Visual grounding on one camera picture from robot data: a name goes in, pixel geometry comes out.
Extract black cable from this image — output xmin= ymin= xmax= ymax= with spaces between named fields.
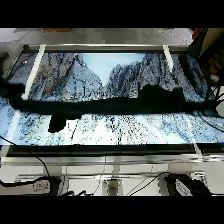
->
xmin=0 ymin=134 xmax=52 ymax=179
xmin=198 ymin=111 xmax=224 ymax=134
xmin=127 ymin=171 xmax=169 ymax=197

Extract dark blue jeans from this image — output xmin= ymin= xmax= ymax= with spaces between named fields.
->
xmin=0 ymin=77 xmax=214 ymax=134

